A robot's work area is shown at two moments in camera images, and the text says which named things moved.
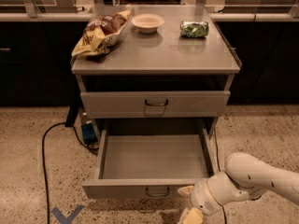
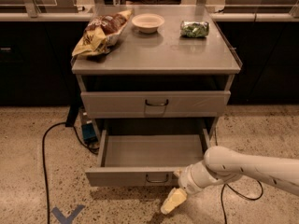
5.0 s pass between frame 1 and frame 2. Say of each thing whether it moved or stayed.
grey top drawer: stayed
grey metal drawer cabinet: stayed
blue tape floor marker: stayed
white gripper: moved
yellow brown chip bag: stayed
